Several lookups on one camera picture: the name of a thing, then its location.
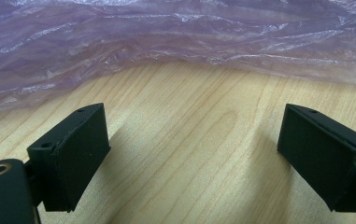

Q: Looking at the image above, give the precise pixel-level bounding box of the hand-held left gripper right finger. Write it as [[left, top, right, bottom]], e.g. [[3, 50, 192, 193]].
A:
[[277, 104, 356, 214]]

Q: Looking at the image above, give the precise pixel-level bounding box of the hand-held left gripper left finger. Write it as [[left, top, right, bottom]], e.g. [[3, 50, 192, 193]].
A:
[[26, 103, 111, 214]]

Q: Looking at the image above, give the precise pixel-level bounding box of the clear plastic bag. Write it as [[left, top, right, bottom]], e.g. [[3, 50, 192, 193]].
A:
[[0, 0, 356, 115]]

